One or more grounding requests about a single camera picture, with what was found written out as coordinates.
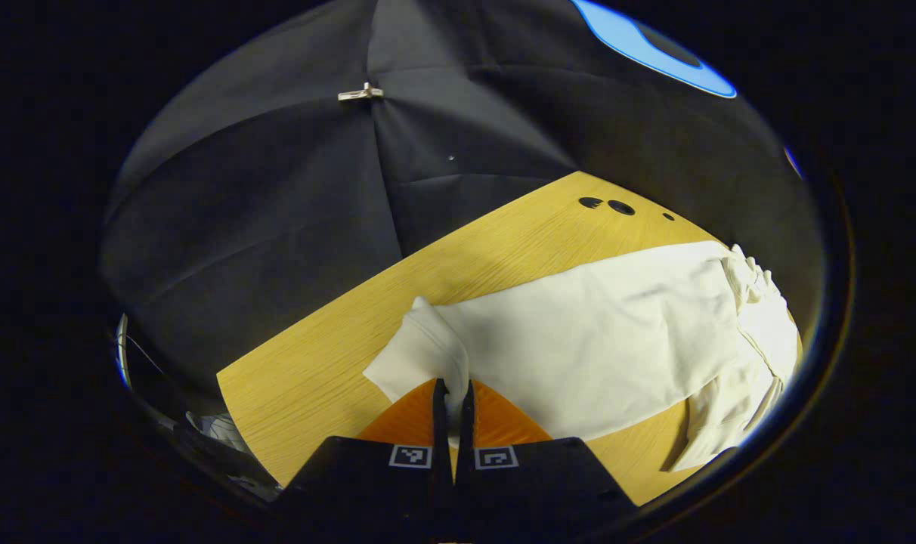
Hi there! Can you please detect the black backdrop cloth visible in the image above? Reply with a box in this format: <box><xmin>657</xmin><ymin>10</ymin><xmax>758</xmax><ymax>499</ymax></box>
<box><xmin>99</xmin><ymin>0</ymin><xmax>829</xmax><ymax>424</ymax></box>

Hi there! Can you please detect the cream white sweatshirt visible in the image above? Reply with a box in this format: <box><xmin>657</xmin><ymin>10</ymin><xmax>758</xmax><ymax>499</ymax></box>
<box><xmin>362</xmin><ymin>240</ymin><xmax>801</xmax><ymax>473</ymax></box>

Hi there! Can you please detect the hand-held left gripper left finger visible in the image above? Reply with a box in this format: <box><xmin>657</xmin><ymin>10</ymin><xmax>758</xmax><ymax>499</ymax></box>
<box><xmin>277</xmin><ymin>378</ymin><xmax>453</xmax><ymax>542</ymax></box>

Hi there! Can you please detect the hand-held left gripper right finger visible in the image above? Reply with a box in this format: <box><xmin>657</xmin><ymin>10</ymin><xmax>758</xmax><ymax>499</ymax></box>
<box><xmin>455</xmin><ymin>380</ymin><xmax>642</xmax><ymax>542</ymax></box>

